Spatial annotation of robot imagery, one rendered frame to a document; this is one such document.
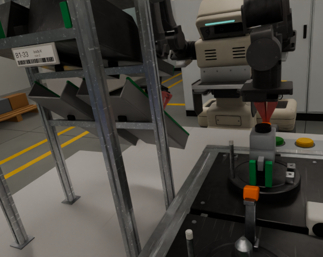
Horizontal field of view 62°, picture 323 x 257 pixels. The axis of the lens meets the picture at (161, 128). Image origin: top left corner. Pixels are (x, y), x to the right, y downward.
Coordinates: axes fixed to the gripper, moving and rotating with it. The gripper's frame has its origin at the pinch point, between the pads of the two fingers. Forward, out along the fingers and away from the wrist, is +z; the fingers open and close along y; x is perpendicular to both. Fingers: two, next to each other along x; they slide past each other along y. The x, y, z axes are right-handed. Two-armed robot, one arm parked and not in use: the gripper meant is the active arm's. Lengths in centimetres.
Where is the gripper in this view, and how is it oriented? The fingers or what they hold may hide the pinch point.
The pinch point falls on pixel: (266, 124)
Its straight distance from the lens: 65.7
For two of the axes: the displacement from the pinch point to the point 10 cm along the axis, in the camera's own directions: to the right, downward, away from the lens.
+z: 1.4, 9.2, 3.6
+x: 4.0, -3.9, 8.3
